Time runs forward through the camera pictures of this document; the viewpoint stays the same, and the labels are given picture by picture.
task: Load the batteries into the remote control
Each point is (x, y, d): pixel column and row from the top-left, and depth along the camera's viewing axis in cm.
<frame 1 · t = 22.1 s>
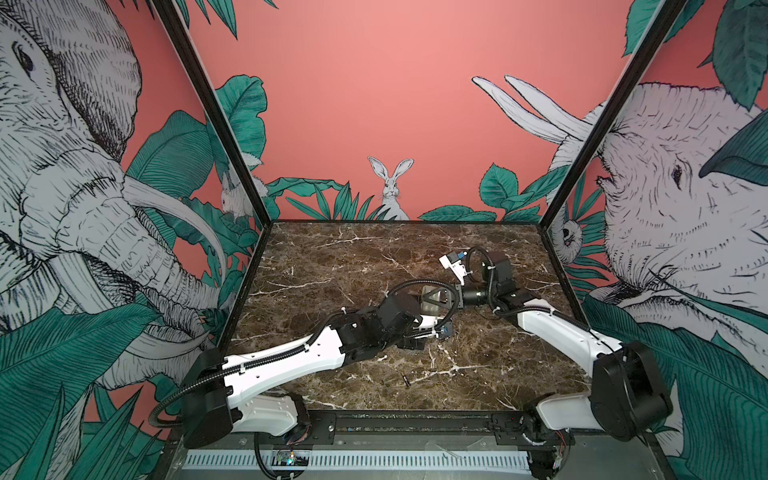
left hand: (421, 304, 73), fingers open
right hand: (425, 299, 74), fingers closed
black AAA battery near: (406, 380, 83), on the table

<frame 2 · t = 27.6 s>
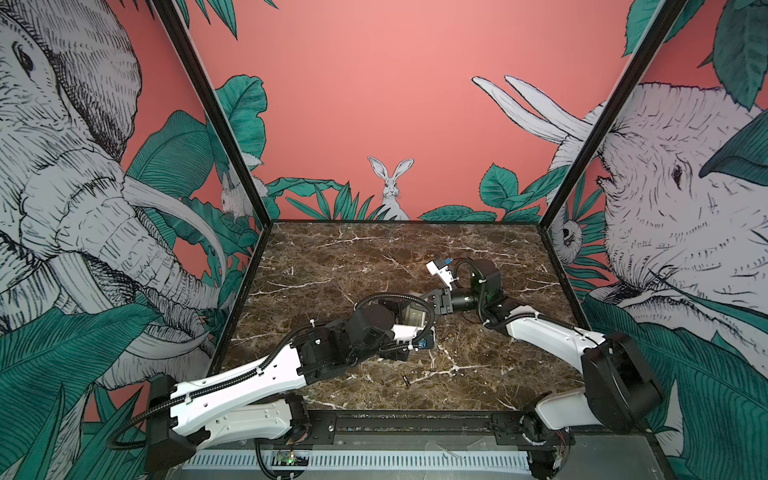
left hand: (405, 310, 68), fingers open
right hand: (413, 310, 71), fingers closed
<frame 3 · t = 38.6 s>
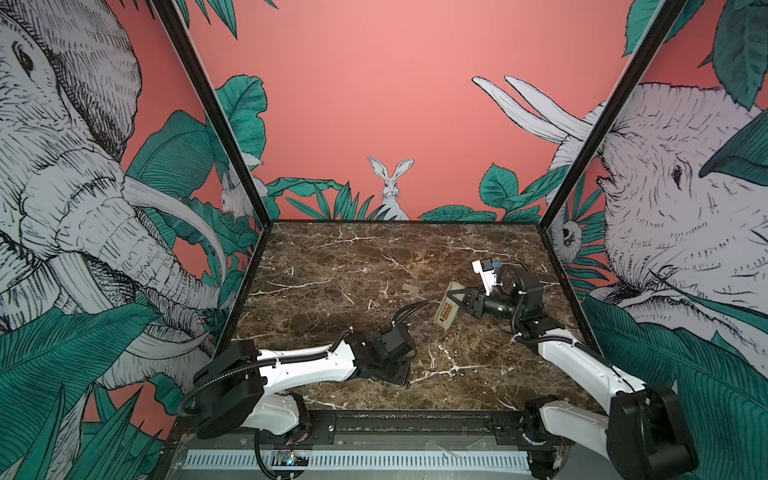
left hand: (408, 372, 78), fingers open
right hand: (448, 293, 76), fingers closed
white AC remote control: (448, 307, 80), point 17 cm above the table
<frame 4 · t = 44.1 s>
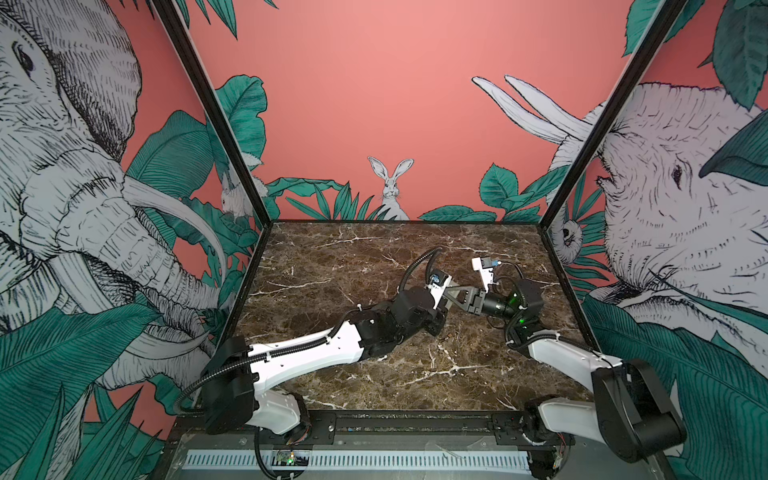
left hand: (447, 298, 71), fingers closed
right hand: (442, 295, 73), fingers closed
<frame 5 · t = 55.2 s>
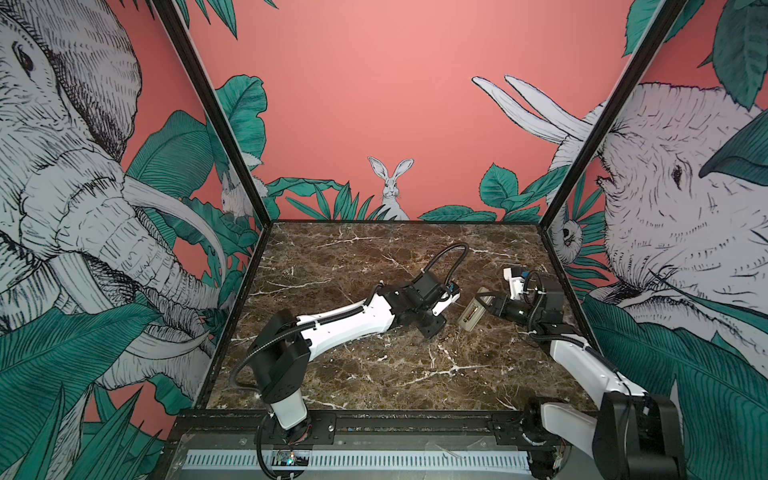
left hand: (440, 318, 79), fingers open
right hand: (476, 294, 82), fingers closed
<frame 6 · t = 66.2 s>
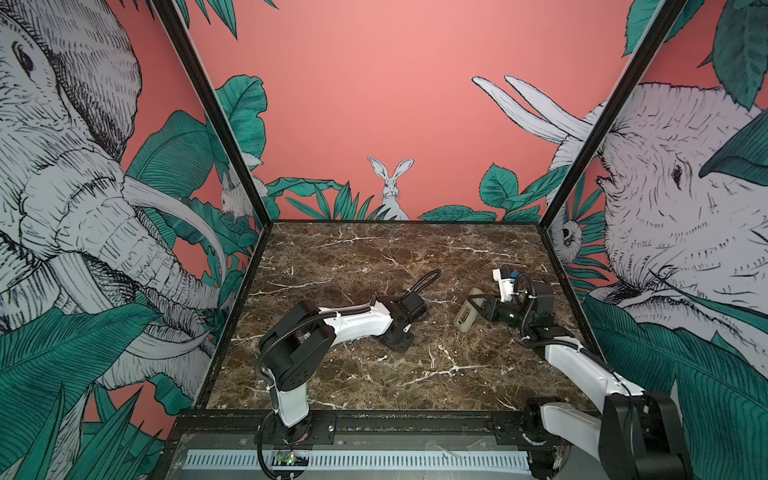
left hand: (399, 340, 88), fingers closed
right hand: (469, 295, 83), fingers closed
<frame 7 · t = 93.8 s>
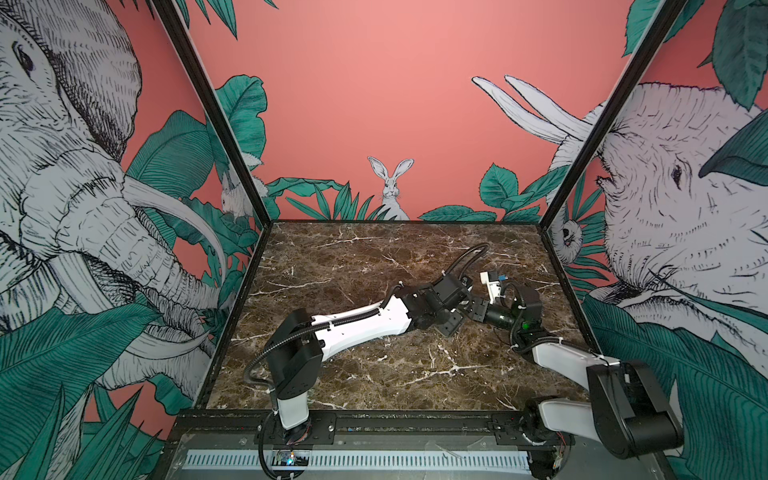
left hand: (454, 310, 78), fingers open
right hand: (452, 302, 81), fingers closed
